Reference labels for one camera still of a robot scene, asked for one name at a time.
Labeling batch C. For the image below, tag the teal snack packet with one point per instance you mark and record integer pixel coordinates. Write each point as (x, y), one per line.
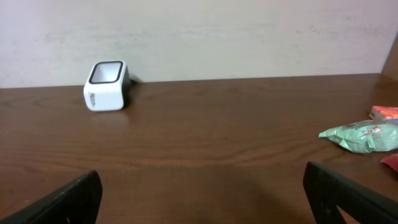
(364, 137)

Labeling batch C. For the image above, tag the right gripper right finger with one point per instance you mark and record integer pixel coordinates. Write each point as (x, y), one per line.
(328, 192)

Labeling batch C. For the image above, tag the white barcode scanner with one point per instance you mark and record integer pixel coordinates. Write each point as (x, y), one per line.
(107, 87)

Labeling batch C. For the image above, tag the small orange snack packet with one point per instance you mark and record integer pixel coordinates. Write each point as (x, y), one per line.
(383, 113)

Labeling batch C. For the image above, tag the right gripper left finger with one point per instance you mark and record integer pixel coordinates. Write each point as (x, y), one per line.
(76, 202)

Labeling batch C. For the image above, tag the red purple snack bag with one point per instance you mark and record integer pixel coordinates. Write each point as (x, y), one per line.
(391, 161)

